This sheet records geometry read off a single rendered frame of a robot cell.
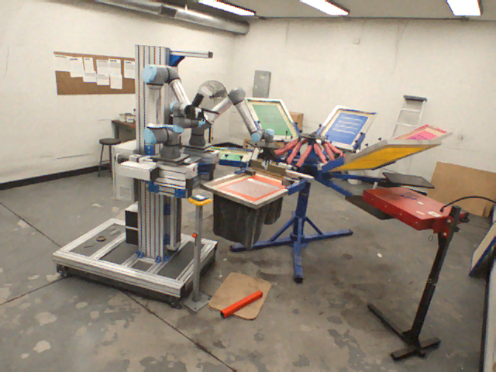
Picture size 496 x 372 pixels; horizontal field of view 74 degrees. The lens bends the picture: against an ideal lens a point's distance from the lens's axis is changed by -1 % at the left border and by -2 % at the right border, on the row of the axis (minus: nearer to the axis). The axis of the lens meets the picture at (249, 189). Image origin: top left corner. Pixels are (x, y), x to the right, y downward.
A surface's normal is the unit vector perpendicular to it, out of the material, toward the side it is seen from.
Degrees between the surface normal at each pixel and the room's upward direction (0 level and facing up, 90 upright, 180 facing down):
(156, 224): 90
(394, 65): 90
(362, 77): 90
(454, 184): 78
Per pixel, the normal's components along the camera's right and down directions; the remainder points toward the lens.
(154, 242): -0.27, 0.30
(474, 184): -0.55, 0.03
